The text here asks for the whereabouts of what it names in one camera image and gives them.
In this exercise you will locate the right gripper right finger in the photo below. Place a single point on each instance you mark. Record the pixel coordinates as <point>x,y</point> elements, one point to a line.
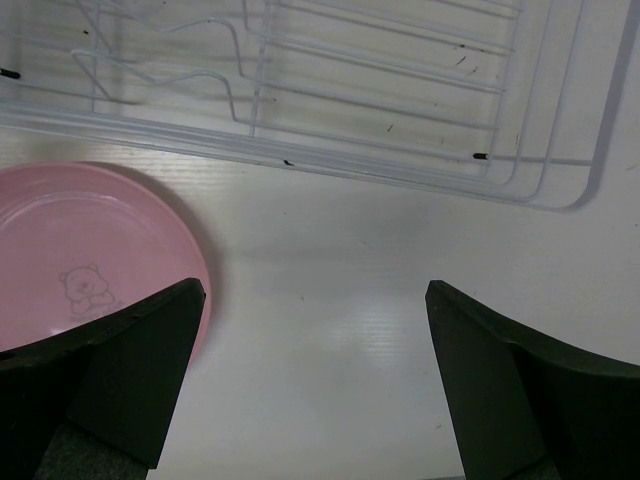
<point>525,405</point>

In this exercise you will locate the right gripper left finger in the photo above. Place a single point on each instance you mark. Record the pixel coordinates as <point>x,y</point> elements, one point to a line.
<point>96,401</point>

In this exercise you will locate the pink plate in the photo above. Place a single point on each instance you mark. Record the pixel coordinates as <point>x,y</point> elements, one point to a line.
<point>79,242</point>

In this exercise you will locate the white wire dish rack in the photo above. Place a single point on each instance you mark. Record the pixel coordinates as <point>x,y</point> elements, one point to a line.
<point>506,101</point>

